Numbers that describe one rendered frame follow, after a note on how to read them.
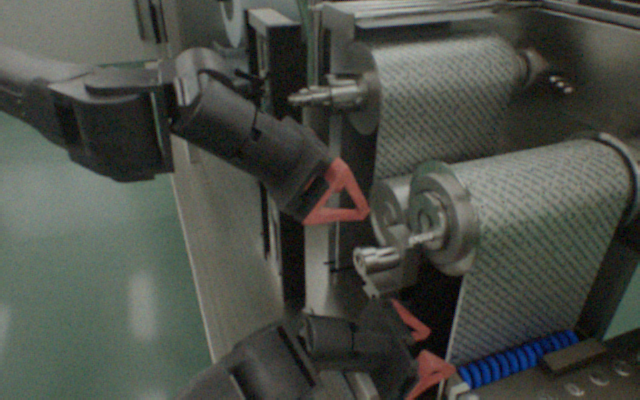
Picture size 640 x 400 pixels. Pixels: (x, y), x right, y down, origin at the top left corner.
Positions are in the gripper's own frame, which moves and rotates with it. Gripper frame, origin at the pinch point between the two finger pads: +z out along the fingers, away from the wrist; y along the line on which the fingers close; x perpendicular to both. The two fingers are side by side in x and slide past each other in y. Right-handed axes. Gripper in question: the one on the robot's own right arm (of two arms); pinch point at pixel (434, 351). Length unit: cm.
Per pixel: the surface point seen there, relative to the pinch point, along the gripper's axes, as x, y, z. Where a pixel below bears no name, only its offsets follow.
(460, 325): 3.0, -1.9, 3.8
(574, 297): 10.1, -2.9, 22.7
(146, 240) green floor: -129, -190, 3
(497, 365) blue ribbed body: -1.1, 0.5, 12.4
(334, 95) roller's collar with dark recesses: 19.2, -30.6, -12.8
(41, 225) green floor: -156, -225, -49
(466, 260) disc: 12.6, -2.3, -2.2
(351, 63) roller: 23.5, -37.6, -9.0
